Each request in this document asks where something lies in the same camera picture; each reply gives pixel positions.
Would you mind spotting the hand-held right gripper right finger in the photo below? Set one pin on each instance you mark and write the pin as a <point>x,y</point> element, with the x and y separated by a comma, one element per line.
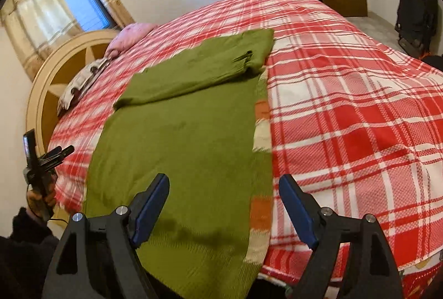
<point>297,209</point>

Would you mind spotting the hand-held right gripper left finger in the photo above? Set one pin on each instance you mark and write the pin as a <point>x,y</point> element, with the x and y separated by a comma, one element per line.
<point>152,205</point>

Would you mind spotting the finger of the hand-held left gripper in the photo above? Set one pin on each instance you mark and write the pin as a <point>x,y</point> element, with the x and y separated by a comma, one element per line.
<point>65,150</point>
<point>48,162</point>

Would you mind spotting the green striped knit sweater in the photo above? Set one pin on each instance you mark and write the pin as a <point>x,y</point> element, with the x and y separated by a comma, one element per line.
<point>187,146</point>

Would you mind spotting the person's left forearm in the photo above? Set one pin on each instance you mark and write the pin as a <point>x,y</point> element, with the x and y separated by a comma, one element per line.
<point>24,243</point>

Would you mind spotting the person's left hand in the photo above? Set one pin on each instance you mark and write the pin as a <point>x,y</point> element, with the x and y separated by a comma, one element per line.
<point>34,198</point>

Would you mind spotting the round wooden headboard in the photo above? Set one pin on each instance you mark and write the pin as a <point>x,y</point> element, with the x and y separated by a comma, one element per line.
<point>38,94</point>

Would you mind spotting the patterned pillow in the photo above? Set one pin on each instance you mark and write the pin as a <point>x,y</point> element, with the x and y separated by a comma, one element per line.
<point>78,87</point>

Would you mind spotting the red plaid bed cover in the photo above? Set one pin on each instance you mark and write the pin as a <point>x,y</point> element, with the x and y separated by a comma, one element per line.
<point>346,94</point>

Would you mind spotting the pink pillow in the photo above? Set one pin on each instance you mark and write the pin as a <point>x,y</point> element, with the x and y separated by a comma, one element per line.
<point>128,37</point>

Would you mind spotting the printed bed sheet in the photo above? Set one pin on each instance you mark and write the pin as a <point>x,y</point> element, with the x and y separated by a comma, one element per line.
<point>422,273</point>

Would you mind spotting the black backpack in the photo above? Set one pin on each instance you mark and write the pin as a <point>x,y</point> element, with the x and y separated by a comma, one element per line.
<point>415,8</point>

